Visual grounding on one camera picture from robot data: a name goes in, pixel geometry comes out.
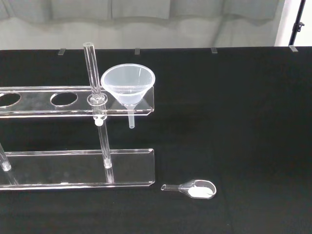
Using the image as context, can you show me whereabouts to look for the glass weighing funnel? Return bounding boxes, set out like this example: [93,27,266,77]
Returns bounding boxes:
[160,179,217,200]

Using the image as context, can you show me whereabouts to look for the clear acrylic funnel stand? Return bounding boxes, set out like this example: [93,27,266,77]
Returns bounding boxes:
[0,41,156,193]

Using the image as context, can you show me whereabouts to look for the black cloth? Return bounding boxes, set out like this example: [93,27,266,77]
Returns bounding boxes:
[0,45,312,234]

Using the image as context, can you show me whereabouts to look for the black tripod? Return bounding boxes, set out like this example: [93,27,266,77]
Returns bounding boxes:
[289,0,307,47]

